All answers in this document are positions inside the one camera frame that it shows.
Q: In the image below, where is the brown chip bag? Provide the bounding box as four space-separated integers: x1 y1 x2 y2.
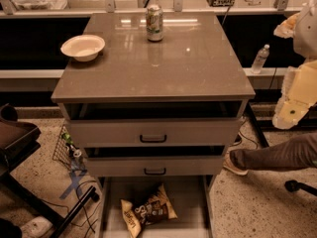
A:
121 183 178 238

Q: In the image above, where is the wire basket with items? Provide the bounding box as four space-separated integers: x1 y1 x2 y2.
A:
53 126 85 172

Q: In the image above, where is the drawer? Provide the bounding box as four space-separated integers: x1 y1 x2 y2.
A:
60 101 246 149
95 176 213 238
85 146 224 177

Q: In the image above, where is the person's leg in trousers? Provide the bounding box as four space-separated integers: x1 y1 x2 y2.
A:
228 132 317 172

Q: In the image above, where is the white paper bowl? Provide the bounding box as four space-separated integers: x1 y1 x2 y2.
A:
60 35 105 62

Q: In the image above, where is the black floor cable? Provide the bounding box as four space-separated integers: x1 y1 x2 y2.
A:
39 180 100 238

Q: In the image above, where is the tan shoe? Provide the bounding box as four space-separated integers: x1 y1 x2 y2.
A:
223 153 248 177

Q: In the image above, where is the top drawer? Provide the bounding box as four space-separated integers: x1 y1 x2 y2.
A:
60 101 246 149

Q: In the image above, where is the bottom drawer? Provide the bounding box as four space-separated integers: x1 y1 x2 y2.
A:
95 176 213 238

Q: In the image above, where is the blue tape cross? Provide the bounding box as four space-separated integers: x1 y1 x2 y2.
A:
59 168 87 199

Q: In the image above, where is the black cart on left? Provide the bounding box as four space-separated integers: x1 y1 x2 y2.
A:
0 104 97 238

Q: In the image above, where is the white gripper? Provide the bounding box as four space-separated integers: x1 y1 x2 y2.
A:
272 13 317 130

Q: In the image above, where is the green soda can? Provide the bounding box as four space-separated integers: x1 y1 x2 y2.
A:
146 4 163 42

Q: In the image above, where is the grey drawer cabinet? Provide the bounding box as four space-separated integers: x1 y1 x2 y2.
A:
51 12 257 238

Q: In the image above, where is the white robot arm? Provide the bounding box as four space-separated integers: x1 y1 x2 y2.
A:
272 0 317 130

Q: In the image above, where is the clear plastic water bottle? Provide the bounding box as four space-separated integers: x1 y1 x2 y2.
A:
251 44 269 74

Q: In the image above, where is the middle drawer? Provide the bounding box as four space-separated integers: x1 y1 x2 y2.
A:
85 146 224 177

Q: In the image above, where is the black chair base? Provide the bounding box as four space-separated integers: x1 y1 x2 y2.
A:
284 179 317 196

